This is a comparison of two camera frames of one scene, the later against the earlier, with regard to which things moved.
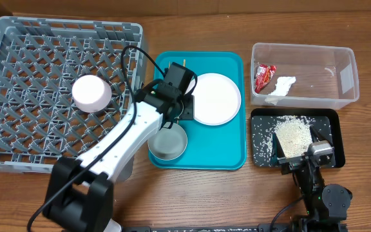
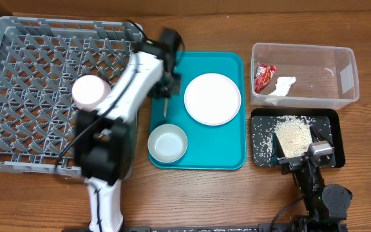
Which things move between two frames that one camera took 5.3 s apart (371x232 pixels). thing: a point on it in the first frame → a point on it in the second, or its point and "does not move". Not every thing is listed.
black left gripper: x=189 y=111 → x=174 y=87
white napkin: x=283 y=87 does not move
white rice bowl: x=91 y=93 does not move
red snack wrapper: x=264 y=75 does not move
